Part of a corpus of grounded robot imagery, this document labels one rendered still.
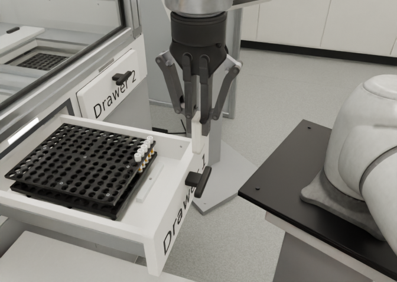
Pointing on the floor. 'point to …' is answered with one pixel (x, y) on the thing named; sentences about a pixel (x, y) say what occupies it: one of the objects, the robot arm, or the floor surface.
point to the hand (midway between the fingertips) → (198, 132)
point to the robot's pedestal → (316, 259)
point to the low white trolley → (69, 264)
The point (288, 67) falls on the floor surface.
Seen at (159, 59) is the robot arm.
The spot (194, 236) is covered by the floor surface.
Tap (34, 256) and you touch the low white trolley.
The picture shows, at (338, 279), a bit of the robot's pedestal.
